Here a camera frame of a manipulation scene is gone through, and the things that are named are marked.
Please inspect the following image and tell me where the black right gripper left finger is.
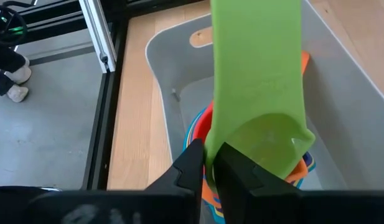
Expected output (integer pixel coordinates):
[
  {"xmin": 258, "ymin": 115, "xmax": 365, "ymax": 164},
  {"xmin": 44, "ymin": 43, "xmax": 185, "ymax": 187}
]
[{"xmin": 144, "ymin": 138, "xmax": 205, "ymax": 224}]

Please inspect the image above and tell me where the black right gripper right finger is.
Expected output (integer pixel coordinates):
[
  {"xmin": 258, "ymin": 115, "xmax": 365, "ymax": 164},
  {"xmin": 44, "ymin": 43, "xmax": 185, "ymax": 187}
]
[{"xmin": 212, "ymin": 141, "xmax": 302, "ymax": 224}]

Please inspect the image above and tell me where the large teal measuring cup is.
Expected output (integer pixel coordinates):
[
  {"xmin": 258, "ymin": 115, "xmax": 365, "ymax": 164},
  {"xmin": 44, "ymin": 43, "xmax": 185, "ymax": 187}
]
[{"xmin": 182, "ymin": 107, "xmax": 208, "ymax": 151}]

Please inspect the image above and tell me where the orange measuring cup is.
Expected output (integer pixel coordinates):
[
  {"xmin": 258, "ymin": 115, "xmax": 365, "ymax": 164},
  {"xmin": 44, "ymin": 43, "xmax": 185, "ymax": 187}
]
[{"xmin": 200, "ymin": 50, "xmax": 311, "ymax": 218}]

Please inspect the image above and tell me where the red measuring cup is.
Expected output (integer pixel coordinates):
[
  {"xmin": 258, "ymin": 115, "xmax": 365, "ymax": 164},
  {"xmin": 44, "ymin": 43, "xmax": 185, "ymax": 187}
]
[{"xmin": 191, "ymin": 101, "xmax": 215, "ymax": 144}]

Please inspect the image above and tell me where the purple measuring cup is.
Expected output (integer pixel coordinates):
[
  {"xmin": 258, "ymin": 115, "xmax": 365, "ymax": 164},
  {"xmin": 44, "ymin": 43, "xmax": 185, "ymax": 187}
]
[{"xmin": 303, "ymin": 151, "xmax": 316, "ymax": 170}]

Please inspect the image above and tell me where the green measuring cup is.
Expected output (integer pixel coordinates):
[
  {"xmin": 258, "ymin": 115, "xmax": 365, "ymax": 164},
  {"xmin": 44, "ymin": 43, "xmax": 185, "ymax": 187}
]
[{"xmin": 204, "ymin": 0, "xmax": 316, "ymax": 192}]

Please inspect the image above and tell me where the grey plastic basket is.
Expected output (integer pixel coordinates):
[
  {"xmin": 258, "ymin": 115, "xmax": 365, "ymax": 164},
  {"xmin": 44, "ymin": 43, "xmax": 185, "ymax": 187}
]
[{"xmin": 144, "ymin": 0, "xmax": 384, "ymax": 224}]

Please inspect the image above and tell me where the silver aluminium bar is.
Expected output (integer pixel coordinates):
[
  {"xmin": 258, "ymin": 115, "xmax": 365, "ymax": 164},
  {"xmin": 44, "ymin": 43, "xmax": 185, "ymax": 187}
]
[{"xmin": 78, "ymin": 0, "xmax": 118, "ymax": 74}]

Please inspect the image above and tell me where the beige shoe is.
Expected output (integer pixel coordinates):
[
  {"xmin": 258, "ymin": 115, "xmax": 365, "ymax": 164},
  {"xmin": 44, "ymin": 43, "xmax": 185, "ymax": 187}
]
[
  {"xmin": 6, "ymin": 84, "xmax": 30, "ymax": 103},
  {"xmin": 4, "ymin": 57, "xmax": 33, "ymax": 85}
]

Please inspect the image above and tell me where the person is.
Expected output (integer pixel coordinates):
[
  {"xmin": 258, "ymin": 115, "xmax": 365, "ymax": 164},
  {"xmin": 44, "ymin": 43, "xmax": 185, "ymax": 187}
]
[{"xmin": 0, "ymin": 39, "xmax": 33, "ymax": 103}]

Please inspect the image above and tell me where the black device with green light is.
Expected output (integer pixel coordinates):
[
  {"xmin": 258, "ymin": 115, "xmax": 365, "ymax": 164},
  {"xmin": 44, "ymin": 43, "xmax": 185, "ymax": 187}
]
[{"xmin": 0, "ymin": 4, "xmax": 28, "ymax": 47}]

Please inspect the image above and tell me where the black table frame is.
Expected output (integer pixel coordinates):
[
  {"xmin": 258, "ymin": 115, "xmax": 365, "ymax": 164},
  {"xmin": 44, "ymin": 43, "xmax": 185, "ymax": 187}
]
[{"xmin": 20, "ymin": 0, "xmax": 211, "ymax": 191}]

